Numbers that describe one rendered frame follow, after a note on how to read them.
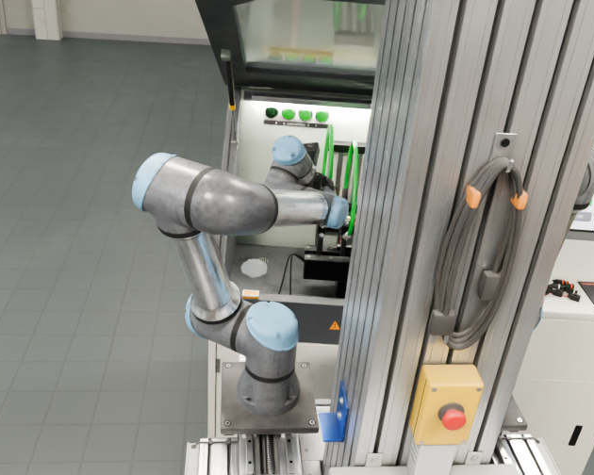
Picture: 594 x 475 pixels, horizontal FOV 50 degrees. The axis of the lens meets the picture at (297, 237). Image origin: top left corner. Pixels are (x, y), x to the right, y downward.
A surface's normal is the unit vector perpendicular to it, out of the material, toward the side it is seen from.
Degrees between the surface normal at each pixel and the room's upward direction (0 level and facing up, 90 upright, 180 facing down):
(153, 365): 0
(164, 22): 90
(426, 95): 90
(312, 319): 90
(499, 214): 90
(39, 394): 0
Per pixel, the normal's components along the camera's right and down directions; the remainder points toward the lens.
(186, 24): 0.08, 0.51
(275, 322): 0.18, -0.82
